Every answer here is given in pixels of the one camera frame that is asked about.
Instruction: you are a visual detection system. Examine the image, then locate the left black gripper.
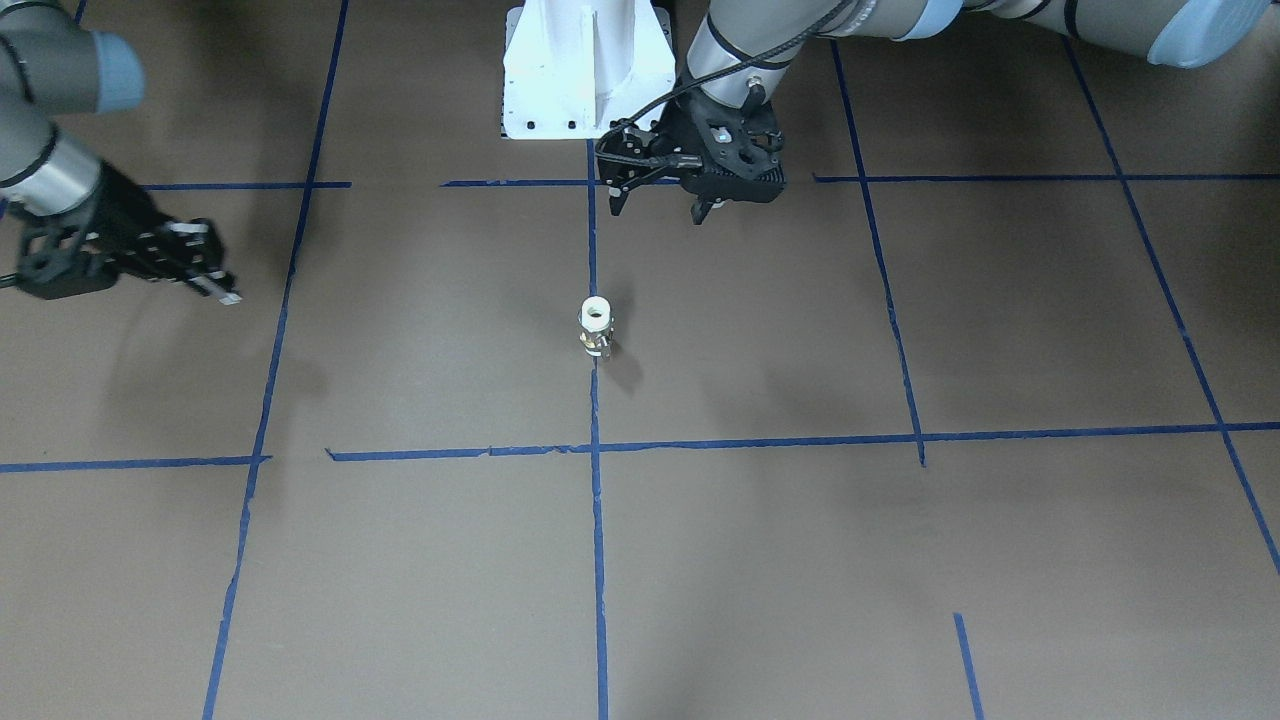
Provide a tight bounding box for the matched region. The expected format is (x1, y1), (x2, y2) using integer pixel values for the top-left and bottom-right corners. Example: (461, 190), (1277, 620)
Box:
(598, 90), (786, 225)

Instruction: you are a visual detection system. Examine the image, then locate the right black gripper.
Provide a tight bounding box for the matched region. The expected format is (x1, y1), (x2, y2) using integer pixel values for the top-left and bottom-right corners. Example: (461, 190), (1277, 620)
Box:
(15, 165), (239, 300)

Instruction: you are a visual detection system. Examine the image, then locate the white brass PPR valve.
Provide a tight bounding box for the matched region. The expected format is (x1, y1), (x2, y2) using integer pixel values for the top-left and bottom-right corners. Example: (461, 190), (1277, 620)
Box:
(579, 295), (614, 360)

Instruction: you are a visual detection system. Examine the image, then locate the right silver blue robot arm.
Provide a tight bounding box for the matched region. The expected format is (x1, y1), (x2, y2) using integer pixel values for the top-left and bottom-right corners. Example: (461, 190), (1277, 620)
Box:
(1, 1), (241, 305)

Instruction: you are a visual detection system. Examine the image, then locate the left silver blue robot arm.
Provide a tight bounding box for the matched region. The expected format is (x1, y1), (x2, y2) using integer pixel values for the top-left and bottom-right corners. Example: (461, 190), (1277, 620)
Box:
(595, 1), (1266, 224)

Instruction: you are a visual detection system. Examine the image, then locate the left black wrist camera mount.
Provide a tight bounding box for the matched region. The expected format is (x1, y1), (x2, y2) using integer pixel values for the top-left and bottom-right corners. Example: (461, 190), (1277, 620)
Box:
(676, 90), (787, 202)

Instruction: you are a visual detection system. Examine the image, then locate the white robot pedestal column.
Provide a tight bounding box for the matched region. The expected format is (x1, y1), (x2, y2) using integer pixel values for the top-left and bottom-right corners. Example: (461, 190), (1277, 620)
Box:
(500, 1), (676, 141)

